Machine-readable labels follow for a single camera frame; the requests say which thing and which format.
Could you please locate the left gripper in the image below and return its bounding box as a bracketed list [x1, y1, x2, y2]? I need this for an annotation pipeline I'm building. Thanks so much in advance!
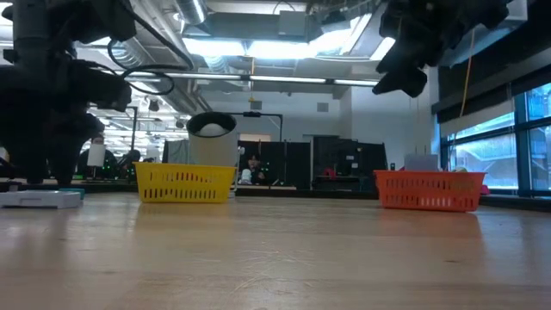
[0, 59, 133, 187]

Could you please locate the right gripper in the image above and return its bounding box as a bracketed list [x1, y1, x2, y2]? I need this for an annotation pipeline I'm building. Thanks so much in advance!
[372, 0, 511, 99]

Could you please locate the white flat device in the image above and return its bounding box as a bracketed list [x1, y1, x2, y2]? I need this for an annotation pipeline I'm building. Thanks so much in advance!
[0, 189, 83, 210]

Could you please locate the teal object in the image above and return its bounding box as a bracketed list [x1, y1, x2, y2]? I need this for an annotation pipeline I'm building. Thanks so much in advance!
[59, 187, 86, 201]

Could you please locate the white panel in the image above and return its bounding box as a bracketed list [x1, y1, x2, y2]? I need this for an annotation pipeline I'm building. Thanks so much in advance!
[87, 143, 107, 168]

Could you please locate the person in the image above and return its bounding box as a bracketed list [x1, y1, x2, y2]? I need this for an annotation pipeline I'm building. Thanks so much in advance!
[239, 152, 270, 186]
[76, 133, 118, 180]
[118, 149, 144, 180]

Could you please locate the black partition panel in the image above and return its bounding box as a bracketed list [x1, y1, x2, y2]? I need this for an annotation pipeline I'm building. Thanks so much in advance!
[312, 135, 388, 190]
[238, 139, 312, 190]

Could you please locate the ceiling light strip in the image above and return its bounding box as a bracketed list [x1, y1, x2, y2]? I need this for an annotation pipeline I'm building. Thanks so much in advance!
[124, 71, 381, 88]

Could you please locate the orange plastic basket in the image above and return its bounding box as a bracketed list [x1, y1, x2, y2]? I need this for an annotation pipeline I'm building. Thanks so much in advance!
[373, 169, 486, 213]

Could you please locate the window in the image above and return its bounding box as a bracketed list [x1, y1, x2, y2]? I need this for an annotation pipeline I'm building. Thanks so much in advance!
[438, 81, 551, 197]

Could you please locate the yellow plastic basket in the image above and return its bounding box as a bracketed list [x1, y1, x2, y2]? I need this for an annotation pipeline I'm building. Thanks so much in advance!
[133, 162, 238, 204]

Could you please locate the white mug black rim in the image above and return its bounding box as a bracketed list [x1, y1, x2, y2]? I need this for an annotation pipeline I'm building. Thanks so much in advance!
[186, 111, 240, 167]

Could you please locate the white ball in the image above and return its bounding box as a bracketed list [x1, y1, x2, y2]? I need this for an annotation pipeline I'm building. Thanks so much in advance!
[196, 123, 229, 138]

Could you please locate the yellow hanging cable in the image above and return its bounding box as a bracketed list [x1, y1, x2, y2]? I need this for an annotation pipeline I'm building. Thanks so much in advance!
[458, 28, 477, 120]

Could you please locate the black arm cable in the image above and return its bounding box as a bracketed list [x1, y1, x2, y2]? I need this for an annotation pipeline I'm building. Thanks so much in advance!
[106, 0, 195, 96]

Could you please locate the silver ceiling duct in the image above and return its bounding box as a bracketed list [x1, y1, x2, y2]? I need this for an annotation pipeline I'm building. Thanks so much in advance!
[174, 0, 208, 26]

